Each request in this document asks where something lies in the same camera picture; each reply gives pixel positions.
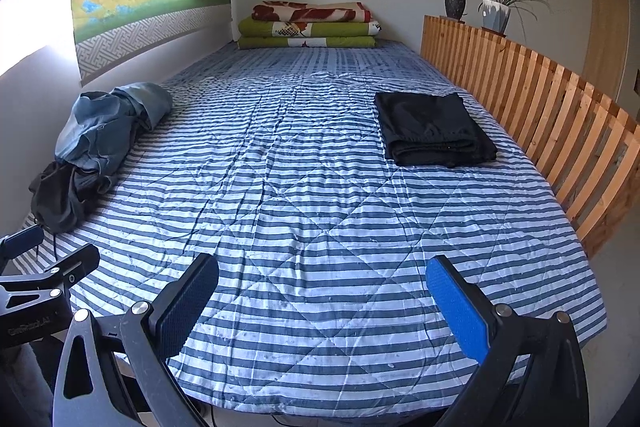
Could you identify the green floral folded quilt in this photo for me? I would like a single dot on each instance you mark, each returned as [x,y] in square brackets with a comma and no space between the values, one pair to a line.
[310,36]

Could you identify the potted plant in white pot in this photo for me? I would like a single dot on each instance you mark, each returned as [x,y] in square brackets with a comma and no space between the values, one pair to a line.
[495,17]

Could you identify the black folded pants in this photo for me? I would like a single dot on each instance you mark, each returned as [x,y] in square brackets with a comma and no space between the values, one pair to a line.
[430,127]

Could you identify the wooden slatted bed frame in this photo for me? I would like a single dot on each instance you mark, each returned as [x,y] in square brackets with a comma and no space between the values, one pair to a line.
[550,97]

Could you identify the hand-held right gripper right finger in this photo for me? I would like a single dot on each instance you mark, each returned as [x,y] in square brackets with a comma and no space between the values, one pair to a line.
[457,307]

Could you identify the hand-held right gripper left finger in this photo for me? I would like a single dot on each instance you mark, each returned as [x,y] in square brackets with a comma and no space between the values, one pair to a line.
[192,302]

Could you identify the light wooden door panel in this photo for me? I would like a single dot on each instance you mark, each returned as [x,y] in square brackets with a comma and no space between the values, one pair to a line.
[605,22]

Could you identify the red floral folded blanket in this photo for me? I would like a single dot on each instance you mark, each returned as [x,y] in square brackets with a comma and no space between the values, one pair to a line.
[310,12]

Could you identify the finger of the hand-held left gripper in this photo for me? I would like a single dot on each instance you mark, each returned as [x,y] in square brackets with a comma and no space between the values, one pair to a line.
[22,239]
[75,262]

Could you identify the dark speckled vase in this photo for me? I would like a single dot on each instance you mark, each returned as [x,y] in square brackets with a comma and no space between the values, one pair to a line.
[455,4]

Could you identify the dark grey garment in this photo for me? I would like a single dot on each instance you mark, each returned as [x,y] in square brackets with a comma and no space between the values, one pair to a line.
[55,202]

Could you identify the blue white striped bedspread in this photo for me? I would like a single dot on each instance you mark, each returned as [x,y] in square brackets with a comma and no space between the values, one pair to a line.
[300,207]

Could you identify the light blue jeans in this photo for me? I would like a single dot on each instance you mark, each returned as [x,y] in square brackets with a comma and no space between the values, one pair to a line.
[110,122]

